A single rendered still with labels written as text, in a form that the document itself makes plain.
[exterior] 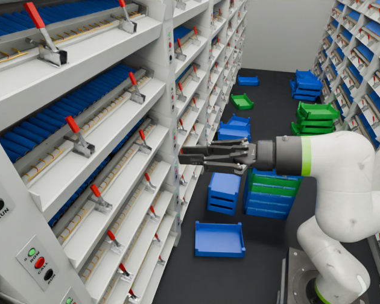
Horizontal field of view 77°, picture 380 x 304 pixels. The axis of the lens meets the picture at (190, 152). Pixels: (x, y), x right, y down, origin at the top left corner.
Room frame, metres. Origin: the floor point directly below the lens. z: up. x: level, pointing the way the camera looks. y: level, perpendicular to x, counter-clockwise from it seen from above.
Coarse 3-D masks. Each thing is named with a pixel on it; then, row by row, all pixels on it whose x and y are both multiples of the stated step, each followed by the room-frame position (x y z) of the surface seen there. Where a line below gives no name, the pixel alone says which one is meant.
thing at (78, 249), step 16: (160, 128) 0.83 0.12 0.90; (160, 144) 0.77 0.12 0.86; (144, 160) 0.63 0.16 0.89; (112, 176) 0.53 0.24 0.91; (128, 176) 0.55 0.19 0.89; (112, 192) 0.48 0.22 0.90; (128, 192) 0.51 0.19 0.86; (96, 224) 0.37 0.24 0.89; (80, 240) 0.33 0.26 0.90; (96, 240) 0.34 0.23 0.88; (80, 256) 0.29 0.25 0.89
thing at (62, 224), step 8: (144, 128) 0.78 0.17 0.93; (136, 136) 0.71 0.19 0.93; (128, 144) 0.66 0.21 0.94; (120, 152) 0.62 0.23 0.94; (112, 160) 0.57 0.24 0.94; (104, 168) 0.54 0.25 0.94; (112, 168) 0.55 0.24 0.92; (104, 176) 0.51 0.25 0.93; (96, 184) 0.47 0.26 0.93; (88, 192) 0.44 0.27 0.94; (80, 200) 0.41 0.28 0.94; (72, 208) 0.39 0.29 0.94; (80, 208) 0.40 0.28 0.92; (88, 208) 0.41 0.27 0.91; (64, 216) 0.36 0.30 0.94; (72, 216) 0.37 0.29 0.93; (56, 224) 0.34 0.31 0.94; (64, 224) 0.34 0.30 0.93; (56, 232) 0.32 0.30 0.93; (64, 240) 0.31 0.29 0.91
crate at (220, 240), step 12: (204, 228) 0.98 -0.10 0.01; (216, 228) 0.97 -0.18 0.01; (228, 228) 0.97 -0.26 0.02; (240, 228) 0.95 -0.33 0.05; (204, 240) 0.89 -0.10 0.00; (216, 240) 0.89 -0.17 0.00; (228, 240) 0.89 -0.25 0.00; (240, 240) 0.89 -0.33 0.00; (204, 252) 0.78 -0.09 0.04; (216, 252) 0.78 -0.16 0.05; (228, 252) 0.77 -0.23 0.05; (240, 252) 0.77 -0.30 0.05
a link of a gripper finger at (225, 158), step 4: (240, 152) 0.46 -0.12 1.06; (244, 152) 0.45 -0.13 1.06; (208, 156) 0.47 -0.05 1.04; (212, 156) 0.47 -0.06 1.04; (216, 156) 0.46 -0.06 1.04; (220, 156) 0.46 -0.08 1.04; (224, 156) 0.46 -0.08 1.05; (228, 156) 0.46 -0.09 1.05; (232, 156) 0.45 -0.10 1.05; (236, 156) 0.45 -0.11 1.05; (240, 156) 0.45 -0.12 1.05; (204, 160) 0.46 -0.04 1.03; (208, 160) 0.46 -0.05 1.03; (212, 160) 0.46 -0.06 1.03; (216, 160) 0.45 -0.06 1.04; (220, 160) 0.45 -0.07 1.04; (224, 160) 0.45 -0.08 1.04; (228, 160) 0.45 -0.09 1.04; (232, 160) 0.45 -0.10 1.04
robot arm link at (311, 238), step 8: (376, 160) 0.62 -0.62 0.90; (376, 168) 0.60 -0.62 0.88; (376, 176) 0.58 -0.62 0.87; (376, 184) 0.56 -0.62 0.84; (304, 224) 0.60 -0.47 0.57; (312, 224) 0.58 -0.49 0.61; (304, 232) 0.57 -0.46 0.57; (312, 232) 0.55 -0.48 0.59; (320, 232) 0.54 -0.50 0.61; (304, 240) 0.54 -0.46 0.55; (312, 240) 0.53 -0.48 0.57; (320, 240) 0.52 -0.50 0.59; (328, 240) 0.51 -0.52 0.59; (336, 240) 0.52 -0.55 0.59; (304, 248) 0.53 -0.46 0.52; (312, 248) 0.50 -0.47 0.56; (320, 248) 0.49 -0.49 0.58; (312, 256) 0.48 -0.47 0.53
